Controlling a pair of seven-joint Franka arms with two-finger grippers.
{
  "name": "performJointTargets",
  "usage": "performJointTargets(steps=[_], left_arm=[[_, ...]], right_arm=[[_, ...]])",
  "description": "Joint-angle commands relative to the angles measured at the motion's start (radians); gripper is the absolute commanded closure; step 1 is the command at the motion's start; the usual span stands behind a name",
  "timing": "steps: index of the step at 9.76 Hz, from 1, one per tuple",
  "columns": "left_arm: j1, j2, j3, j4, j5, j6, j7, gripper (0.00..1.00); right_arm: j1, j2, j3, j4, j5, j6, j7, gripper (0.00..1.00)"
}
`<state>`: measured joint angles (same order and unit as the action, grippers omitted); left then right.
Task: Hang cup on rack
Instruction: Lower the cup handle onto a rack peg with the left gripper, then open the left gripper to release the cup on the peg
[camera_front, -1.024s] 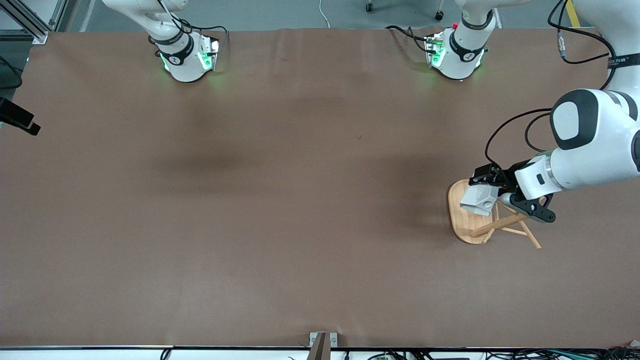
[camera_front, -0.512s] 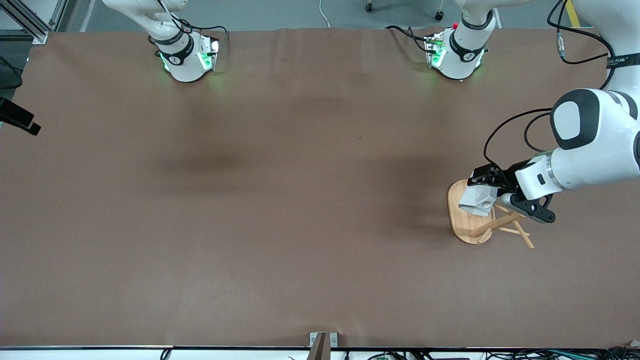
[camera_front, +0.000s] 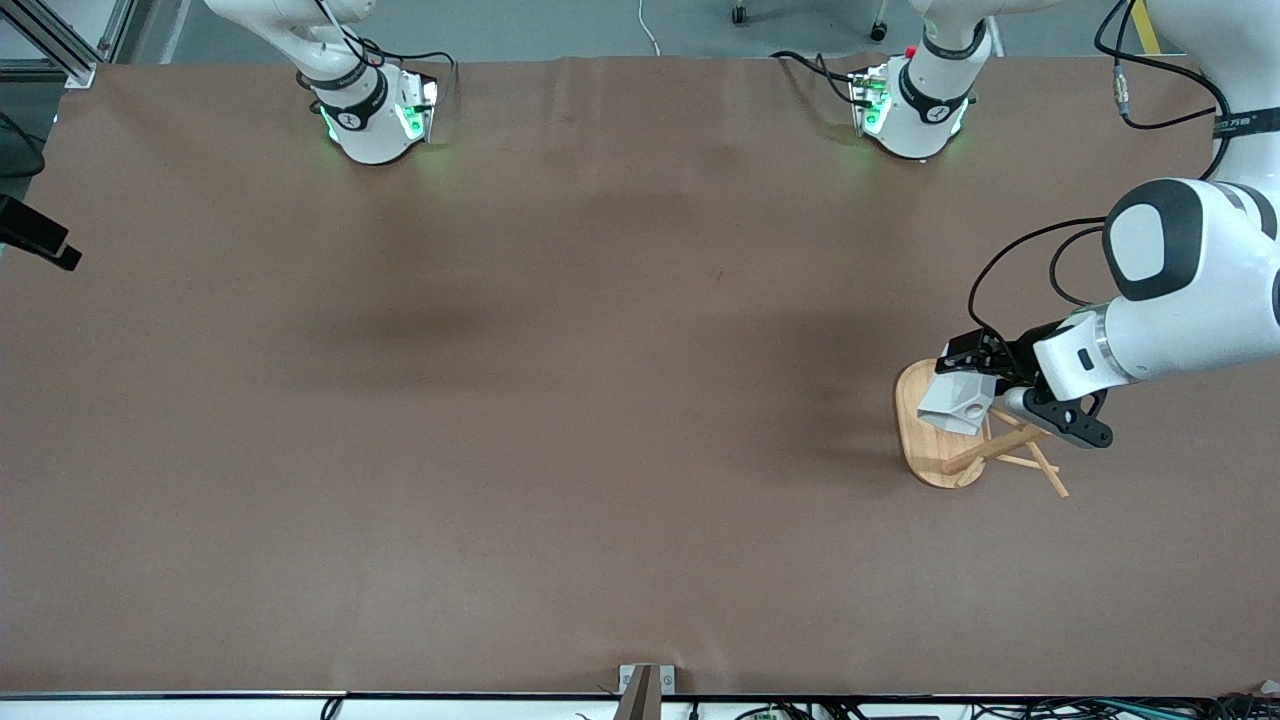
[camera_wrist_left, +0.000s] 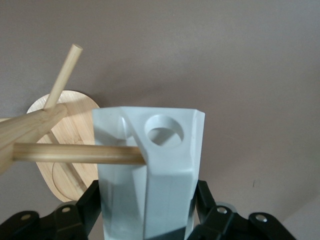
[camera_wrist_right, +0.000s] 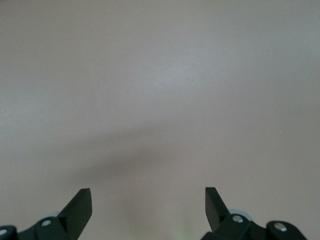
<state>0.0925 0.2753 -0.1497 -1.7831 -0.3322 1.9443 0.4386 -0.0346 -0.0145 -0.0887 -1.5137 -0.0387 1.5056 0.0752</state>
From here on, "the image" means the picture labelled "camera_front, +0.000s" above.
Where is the white faceted cup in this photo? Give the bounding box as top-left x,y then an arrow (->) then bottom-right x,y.
916,370 -> 1000,438

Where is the wooden cup rack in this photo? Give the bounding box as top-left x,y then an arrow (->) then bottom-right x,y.
893,358 -> 1072,499

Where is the brown table cover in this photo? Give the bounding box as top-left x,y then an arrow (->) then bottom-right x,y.
0,55 -> 1280,698

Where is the black left arm wrist cable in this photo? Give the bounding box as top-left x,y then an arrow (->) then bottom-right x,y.
966,0 -> 1234,347

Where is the black left arm base cable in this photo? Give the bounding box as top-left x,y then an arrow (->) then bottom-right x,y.
770,49 -> 871,107

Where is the black arm base cable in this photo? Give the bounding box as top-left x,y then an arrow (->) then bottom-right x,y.
300,0 -> 458,101
770,49 -> 871,107

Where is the tangle of black cables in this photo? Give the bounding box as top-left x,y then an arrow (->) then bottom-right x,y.
735,696 -> 1280,720

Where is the grey metal camera bracket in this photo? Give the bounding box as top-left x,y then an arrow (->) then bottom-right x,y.
617,663 -> 677,720

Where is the black right arm base cable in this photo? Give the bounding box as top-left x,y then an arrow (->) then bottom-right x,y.
300,0 -> 458,101

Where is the upright grey frame post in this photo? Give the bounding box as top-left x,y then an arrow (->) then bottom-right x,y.
100,0 -> 163,63

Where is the slanted aluminium frame profile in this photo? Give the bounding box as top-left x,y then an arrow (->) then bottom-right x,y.
0,0 -> 98,89

